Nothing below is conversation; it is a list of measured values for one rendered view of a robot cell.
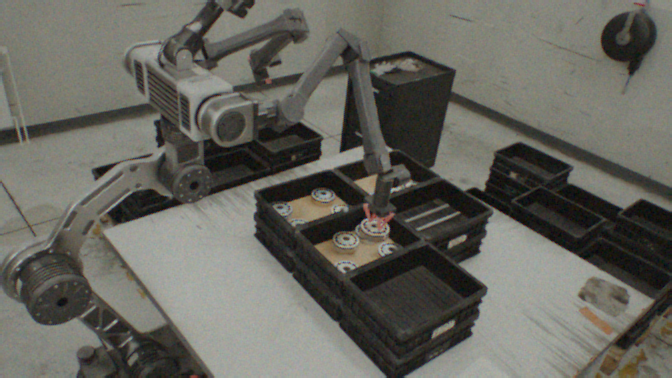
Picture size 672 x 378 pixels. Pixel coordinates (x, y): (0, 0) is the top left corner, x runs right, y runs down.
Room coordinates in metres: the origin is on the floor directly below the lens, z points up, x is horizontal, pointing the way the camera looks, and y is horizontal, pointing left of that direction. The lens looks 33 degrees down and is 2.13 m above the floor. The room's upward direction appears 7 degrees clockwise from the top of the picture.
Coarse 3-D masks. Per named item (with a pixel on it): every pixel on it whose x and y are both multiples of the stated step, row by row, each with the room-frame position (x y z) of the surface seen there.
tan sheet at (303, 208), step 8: (296, 200) 1.95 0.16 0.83; (304, 200) 1.95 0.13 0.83; (336, 200) 1.98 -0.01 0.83; (296, 208) 1.89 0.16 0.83; (304, 208) 1.89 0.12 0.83; (312, 208) 1.90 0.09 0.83; (320, 208) 1.91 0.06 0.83; (328, 208) 1.91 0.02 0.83; (296, 216) 1.83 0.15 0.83; (304, 216) 1.84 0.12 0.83; (312, 216) 1.84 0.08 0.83; (320, 216) 1.85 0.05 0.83
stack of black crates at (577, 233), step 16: (528, 192) 2.65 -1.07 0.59; (544, 192) 2.71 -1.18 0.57; (512, 208) 2.54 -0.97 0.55; (528, 208) 2.65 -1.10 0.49; (544, 208) 2.67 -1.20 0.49; (560, 208) 2.63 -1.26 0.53; (576, 208) 2.57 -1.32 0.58; (528, 224) 2.46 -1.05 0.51; (544, 224) 2.40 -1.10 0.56; (560, 224) 2.53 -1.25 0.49; (576, 224) 2.54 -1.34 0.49; (592, 224) 2.49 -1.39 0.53; (560, 240) 2.32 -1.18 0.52; (576, 240) 2.27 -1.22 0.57; (592, 240) 2.41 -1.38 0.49
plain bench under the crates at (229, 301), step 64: (128, 256) 1.62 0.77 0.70; (192, 256) 1.66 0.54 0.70; (256, 256) 1.70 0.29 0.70; (512, 256) 1.90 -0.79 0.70; (576, 256) 1.96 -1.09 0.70; (192, 320) 1.33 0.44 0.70; (256, 320) 1.36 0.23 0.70; (320, 320) 1.39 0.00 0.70; (512, 320) 1.51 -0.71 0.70; (576, 320) 1.55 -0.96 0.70
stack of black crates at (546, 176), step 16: (512, 144) 3.25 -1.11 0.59; (496, 160) 3.09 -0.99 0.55; (512, 160) 3.02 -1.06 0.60; (528, 160) 3.23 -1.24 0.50; (544, 160) 3.16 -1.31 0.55; (560, 160) 3.10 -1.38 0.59; (496, 176) 3.07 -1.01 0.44; (512, 176) 2.99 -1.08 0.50; (528, 176) 2.93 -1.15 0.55; (544, 176) 2.86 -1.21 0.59; (560, 176) 2.92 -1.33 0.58; (496, 192) 3.05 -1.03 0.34; (512, 192) 2.97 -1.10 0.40
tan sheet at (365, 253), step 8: (352, 232) 1.76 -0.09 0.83; (328, 240) 1.69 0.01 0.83; (320, 248) 1.64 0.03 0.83; (328, 248) 1.64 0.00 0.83; (360, 248) 1.67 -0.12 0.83; (368, 248) 1.67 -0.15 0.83; (376, 248) 1.68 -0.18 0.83; (328, 256) 1.60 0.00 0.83; (336, 256) 1.60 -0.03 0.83; (344, 256) 1.61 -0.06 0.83; (352, 256) 1.61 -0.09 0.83; (360, 256) 1.62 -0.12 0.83; (368, 256) 1.62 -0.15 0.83; (376, 256) 1.63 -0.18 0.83; (360, 264) 1.57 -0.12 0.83
